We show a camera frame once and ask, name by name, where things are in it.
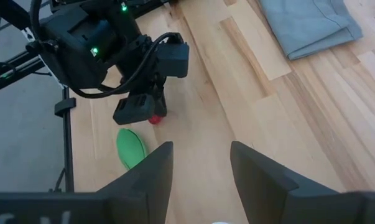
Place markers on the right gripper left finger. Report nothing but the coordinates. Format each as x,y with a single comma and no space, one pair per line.
143,193

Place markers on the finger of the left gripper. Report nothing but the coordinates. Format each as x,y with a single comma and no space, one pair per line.
134,109
160,102

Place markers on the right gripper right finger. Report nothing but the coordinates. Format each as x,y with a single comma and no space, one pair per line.
268,193

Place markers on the red toy cherry with stem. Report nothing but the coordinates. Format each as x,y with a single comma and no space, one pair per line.
155,120

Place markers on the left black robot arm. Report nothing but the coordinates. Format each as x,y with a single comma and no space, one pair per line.
69,62

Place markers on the green toy pea pod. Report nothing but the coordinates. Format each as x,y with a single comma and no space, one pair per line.
129,147

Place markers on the grey folded cloth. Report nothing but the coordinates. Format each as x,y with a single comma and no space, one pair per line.
308,25

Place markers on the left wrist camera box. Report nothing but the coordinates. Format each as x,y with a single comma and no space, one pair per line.
173,60

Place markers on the black aluminium table frame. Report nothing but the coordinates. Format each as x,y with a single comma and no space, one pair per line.
68,140

